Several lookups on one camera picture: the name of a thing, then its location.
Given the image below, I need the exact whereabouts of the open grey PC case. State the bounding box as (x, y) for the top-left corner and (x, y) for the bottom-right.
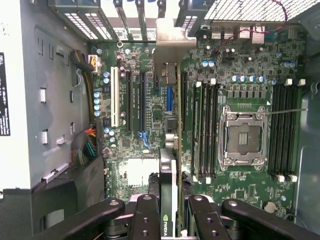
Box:
(0, 0), (320, 240)

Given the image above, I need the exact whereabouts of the black expansion slot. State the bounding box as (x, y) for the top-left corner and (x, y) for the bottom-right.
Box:
(126, 71), (134, 133)
(139, 71), (147, 133)

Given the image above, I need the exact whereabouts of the coloured power wire bundle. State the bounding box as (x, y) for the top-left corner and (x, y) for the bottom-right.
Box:
(71, 122), (101, 166)

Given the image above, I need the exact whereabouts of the green motherboard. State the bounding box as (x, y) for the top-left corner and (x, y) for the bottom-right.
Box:
(89, 41), (308, 221)

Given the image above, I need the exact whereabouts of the CPU socket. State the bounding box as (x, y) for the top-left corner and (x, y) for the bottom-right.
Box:
(217, 104), (270, 173)

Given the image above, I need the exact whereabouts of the silver chipset heatsink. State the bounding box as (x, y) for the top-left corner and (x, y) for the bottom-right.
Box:
(118, 157), (161, 189)

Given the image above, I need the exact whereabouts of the black plastic air duct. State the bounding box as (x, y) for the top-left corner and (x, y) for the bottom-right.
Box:
(29, 154), (106, 240)

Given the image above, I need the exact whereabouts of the coin cell battery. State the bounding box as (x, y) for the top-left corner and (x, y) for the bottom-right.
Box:
(263, 199), (276, 214)

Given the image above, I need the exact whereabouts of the socket locking lever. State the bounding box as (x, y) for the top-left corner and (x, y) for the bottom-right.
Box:
(264, 108), (307, 116)

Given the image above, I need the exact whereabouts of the white expansion slot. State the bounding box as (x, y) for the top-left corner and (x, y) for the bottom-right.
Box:
(110, 66), (120, 128)

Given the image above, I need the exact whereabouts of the blue expansion slot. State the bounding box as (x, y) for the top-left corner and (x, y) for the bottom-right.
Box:
(165, 86), (174, 113)

